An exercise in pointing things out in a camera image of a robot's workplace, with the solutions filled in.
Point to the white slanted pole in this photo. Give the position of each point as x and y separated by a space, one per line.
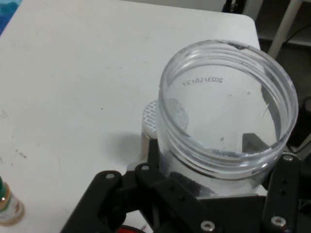
284 29

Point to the small spice bottle green cap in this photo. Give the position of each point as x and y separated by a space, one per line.
11 208

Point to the red bowl with black seeds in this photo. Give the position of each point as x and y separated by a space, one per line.
128 229

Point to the spice jar white patterned lid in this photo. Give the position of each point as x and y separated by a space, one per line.
150 116

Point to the clear plastic jar black seeds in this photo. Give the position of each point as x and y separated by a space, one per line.
226 167

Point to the light blue foam mat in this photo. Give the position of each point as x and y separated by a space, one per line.
7 14

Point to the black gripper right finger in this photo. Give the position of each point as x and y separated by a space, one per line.
284 189

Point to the black stand frame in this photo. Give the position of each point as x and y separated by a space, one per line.
232 4

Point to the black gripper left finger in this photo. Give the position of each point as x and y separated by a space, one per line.
170 199

